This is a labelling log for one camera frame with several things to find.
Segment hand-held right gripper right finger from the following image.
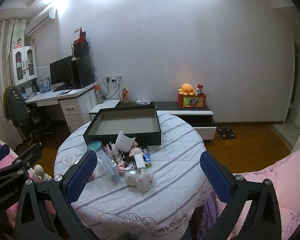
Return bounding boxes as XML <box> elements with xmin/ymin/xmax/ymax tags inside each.
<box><xmin>199</xmin><ymin>151</ymin><xmax>282</xmax><ymax>240</ymax></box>

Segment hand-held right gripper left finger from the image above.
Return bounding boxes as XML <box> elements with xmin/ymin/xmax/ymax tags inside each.
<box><xmin>15</xmin><ymin>151</ymin><xmax>98</xmax><ymax>240</ymax></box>

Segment clear plastic box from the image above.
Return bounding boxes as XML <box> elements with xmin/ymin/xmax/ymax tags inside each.
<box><xmin>97</xmin><ymin>152</ymin><xmax>121</xmax><ymax>184</ymax></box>

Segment teal round tin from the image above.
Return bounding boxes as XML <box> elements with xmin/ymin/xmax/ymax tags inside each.
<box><xmin>87</xmin><ymin>141</ymin><xmax>103</xmax><ymax>153</ymax></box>

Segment glass perfume bottle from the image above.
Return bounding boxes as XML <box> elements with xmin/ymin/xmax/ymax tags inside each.
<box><xmin>107</xmin><ymin>144</ymin><xmax>123</xmax><ymax>163</ymax></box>

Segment silver ball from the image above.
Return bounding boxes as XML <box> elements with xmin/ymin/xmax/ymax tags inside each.
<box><xmin>125</xmin><ymin>169</ymin><xmax>141</xmax><ymax>180</ymax></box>

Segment white power adapter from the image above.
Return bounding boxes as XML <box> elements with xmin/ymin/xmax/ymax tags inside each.
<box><xmin>134</xmin><ymin>154</ymin><xmax>146</xmax><ymax>173</ymax></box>

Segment pink pig figurine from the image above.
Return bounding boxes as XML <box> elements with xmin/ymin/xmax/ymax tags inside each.
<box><xmin>129</xmin><ymin>141</ymin><xmax>144</xmax><ymax>158</ymax></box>

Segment white cat figurine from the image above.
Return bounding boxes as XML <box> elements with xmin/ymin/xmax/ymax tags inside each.
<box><xmin>124</xmin><ymin>169</ymin><xmax>154</xmax><ymax>193</ymax></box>

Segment dark green cardboard box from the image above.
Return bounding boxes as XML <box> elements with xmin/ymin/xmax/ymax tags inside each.
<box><xmin>83</xmin><ymin>104</ymin><xmax>162</xmax><ymax>147</ymax></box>

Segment black office chair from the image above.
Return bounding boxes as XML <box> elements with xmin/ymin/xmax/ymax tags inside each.
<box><xmin>5</xmin><ymin>104</ymin><xmax>53</xmax><ymax>146</ymax></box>

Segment pink white block figure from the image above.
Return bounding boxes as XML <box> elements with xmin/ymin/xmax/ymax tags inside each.
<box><xmin>116</xmin><ymin>160</ymin><xmax>137</xmax><ymax>175</ymax></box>

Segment black bathroom scale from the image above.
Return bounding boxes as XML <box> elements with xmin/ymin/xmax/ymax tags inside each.
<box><xmin>217</xmin><ymin>127</ymin><xmax>236</xmax><ymax>139</ymax></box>

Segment white curved plastic object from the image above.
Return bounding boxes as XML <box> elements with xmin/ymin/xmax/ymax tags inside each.
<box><xmin>115</xmin><ymin>130</ymin><xmax>136</xmax><ymax>153</ymax></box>

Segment grey jacket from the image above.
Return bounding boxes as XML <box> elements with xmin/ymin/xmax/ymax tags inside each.
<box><xmin>4</xmin><ymin>85</ymin><xmax>30</xmax><ymax>126</ymax></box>

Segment black white low cabinet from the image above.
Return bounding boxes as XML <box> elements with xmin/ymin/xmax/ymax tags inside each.
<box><xmin>89</xmin><ymin>99</ymin><xmax>217</xmax><ymax>143</ymax></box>

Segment blue printed packet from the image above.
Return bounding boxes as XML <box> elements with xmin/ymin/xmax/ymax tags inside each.
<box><xmin>141</xmin><ymin>147</ymin><xmax>153</xmax><ymax>168</ymax></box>

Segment white desk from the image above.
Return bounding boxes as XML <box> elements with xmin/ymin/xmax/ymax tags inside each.
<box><xmin>24</xmin><ymin>82</ymin><xmax>98</xmax><ymax>133</ymax></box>

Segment blue boxes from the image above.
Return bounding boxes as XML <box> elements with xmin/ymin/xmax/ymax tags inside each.
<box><xmin>37</xmin><ymin>76</ymin><xmax>52</xmax><ymax>93</ymax></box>

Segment red storage box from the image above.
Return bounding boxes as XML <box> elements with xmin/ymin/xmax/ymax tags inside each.
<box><xmin>178</xmin><ymin>94</ymin><xmax>207</xmax><ymax>109</ymax></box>

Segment orange-capped water bottle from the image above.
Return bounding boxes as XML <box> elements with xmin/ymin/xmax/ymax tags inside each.
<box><xmin>95</xmin><ymin>82</ymin><xmax>104</xmax><ymax>104</ymax></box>

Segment orange octopus plush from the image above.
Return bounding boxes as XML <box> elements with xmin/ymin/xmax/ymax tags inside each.
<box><xmin>178</xmin><ymin>83</ymin><xmax>197</xmax><ymax>96</ymax></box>

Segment white glass-door cabinet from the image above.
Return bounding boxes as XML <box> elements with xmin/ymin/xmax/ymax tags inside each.
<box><xmin>9</xmin><ymin>45</ymin><xmax>38</xmax><ymax>87</ymax></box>

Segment black computer monitor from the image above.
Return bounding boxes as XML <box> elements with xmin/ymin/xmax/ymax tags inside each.
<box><xmin>49</xmin><ymin>55</ymin><xmax>74</xmax><ymax>88</ymax></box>

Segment beige curtain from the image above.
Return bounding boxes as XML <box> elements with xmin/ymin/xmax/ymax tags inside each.
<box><xmin>0</xmin><ymin>19</ymin><xmax>28</xmax><ymax>150</ymax></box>

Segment black computer tower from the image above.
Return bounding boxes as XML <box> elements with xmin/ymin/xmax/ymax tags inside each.
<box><xmin>70</xmin><ymin>57</ymin><xmax>95</xmax><ymax>89</ymax></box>

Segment black box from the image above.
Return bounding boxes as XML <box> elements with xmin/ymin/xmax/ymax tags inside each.
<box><xmin>71</xmin><ymin>42</ymin><xmax>90</xmax><ymax>58</ymax></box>

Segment red gift bag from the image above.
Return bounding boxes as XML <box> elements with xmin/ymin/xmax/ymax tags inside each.
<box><xmin>74</xmin><ymin>27</ymin><xmax>88</xmax><ymax>43</ymax></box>

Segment white air conditioner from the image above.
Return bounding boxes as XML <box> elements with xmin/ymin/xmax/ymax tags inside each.
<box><xmin>25</xmin><ymin>7</ymin><xmax>57</xmax><ymax>36</ymax></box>

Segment beige bed post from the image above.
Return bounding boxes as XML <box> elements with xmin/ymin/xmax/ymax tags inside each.
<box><xmin>34</xmin><ymin>164</ymin><xmax>53</xmax><ymax>183</ymax></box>

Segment black strap with metal flowers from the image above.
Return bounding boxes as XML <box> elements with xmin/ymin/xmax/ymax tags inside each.
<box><xmin>121</xmin><ymin>151</ymin><xmax>135</xmax><ymax>164</ymax></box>

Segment black power cables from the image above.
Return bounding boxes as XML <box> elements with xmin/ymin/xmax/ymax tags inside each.
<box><xmin>101</xmin><ymin>78</ymin><xmax>121</xmax><ymax>101</ymax></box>

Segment white wall outlet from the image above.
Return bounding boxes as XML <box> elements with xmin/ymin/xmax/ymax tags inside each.
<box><xmin>105</xmin><ymin>74</ymin><xmax>123</xmax><ymax>83</ymax></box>

